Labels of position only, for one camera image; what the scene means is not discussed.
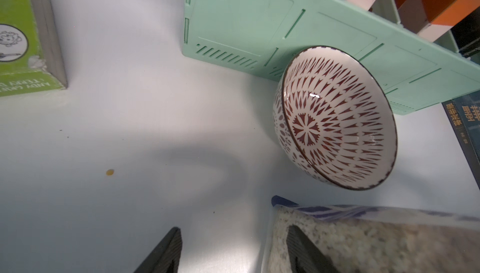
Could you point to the mint green file organizer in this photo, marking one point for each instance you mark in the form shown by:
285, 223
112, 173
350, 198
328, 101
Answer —
261, 37

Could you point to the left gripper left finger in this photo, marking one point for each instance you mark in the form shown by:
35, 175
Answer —
165, 257

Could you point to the green comic book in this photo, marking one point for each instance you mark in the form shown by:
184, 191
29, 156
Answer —
31, 57

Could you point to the white oats bag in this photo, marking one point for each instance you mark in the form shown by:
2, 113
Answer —
367, 239

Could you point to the black book with antlers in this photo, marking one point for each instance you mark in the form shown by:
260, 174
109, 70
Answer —
464, 116

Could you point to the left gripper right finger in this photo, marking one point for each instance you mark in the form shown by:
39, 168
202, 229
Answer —
304, 256

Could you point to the dark patterned book in organizer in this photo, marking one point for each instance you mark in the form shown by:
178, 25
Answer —
467, 35

